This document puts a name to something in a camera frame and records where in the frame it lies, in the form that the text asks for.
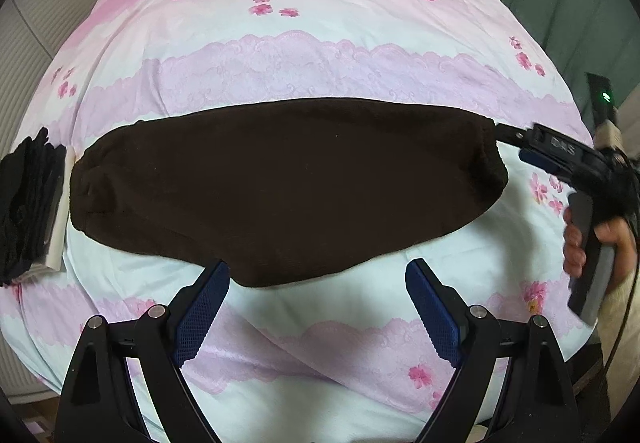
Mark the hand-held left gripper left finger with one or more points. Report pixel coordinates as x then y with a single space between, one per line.
199 312

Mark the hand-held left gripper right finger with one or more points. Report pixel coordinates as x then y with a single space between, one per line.
436 317

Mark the pink floral blanket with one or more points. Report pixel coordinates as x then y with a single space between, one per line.
320 23

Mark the person's right hand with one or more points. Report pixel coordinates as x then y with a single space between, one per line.
574 243

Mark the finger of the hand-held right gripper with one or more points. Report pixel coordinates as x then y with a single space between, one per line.
515 133
542 162

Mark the dark brown pants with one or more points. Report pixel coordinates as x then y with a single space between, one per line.
280 188

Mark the stack of black clothes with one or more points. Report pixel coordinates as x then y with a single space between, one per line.
27 208

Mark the black device with green light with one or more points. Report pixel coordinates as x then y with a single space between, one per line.
602 95

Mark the person's right forearm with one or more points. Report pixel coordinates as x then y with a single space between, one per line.
620 303

